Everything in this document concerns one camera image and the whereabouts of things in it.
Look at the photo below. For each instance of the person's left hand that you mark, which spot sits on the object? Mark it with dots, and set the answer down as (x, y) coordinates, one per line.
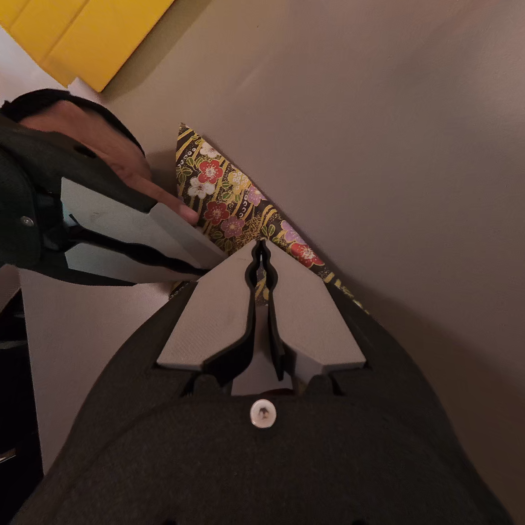
(107, 140)

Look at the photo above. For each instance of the yellow cardboard box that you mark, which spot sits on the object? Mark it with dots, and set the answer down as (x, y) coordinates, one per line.
(81, 37)

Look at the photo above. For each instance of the dark furniture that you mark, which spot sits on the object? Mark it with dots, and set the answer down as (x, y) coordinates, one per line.
(16, 389)

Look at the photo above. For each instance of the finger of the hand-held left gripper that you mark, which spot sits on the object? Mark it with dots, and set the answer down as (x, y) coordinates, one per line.
(107, 263)
(123, 221)

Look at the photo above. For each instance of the floral patterned origami paper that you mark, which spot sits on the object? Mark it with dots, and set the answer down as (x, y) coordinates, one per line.
(212, 193)

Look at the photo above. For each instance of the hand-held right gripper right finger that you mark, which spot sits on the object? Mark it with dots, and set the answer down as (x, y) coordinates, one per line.
(311, 324)

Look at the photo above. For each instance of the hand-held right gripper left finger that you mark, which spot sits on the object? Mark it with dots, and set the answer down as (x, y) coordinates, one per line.
(209, 324)

